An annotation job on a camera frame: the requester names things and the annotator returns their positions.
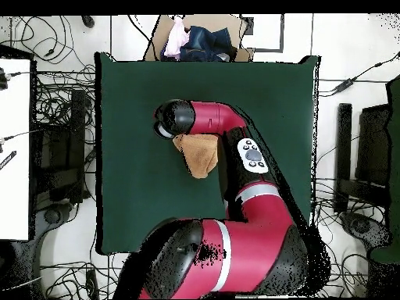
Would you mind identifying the black furniture frame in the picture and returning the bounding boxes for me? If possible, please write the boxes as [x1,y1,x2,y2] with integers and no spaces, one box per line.
[334,102,391,213]

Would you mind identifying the dark green tablecloth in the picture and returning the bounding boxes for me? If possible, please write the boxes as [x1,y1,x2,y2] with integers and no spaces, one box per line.
[94,52,320,255]

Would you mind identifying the orange terry towel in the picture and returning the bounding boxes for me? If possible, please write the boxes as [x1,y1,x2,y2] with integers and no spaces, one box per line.
[172,133,220,180]

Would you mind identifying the blue jeans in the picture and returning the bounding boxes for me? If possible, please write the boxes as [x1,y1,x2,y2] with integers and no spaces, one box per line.
[160,25,238,63]

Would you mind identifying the dark green cloth-covered object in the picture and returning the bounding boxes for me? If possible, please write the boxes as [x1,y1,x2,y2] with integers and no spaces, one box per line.
[370,74,400,263]

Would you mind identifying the black floor stand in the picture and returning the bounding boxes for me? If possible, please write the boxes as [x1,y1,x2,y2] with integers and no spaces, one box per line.
[32,89,87,204]

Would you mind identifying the black power adapter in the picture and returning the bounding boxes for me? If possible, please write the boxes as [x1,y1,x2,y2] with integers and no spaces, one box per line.
[330,77,357,93]

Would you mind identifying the pink garment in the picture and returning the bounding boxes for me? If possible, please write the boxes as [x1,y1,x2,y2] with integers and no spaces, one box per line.
[163,16,191,59]

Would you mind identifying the black power strip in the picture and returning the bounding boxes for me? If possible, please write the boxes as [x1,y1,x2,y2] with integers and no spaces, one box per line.
[85,269,99,299]

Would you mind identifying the white desk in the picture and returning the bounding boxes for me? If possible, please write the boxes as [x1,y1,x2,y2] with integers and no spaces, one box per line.
[0,57,32,241]

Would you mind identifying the cardboard box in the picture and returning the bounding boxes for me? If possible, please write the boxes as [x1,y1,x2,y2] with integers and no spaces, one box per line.
[144,13,255,63]

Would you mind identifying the grey stand base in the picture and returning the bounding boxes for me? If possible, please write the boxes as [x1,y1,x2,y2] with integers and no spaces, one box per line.
[35,202,74,229]
[340,211,391,251]

